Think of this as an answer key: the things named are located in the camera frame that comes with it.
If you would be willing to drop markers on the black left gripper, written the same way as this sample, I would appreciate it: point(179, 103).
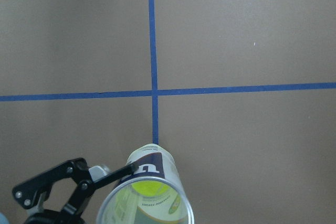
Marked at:
point(28, 193)

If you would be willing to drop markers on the Wilson tennis ball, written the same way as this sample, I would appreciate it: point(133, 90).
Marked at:
point(150, 188)

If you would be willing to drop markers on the clear tennis ball can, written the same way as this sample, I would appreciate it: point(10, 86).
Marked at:
point(124, 205)

